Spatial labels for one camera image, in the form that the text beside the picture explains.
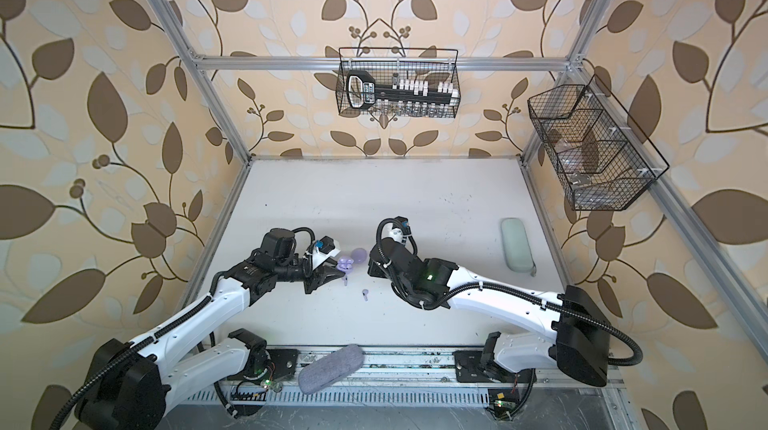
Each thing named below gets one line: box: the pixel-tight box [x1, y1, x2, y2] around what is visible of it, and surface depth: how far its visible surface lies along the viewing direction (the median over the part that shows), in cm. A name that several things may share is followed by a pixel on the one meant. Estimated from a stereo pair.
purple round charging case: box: [336, 248, 368, 273], surface depth 80 cm
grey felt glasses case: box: [298, 344, 365, 394], surface depth 72 cm
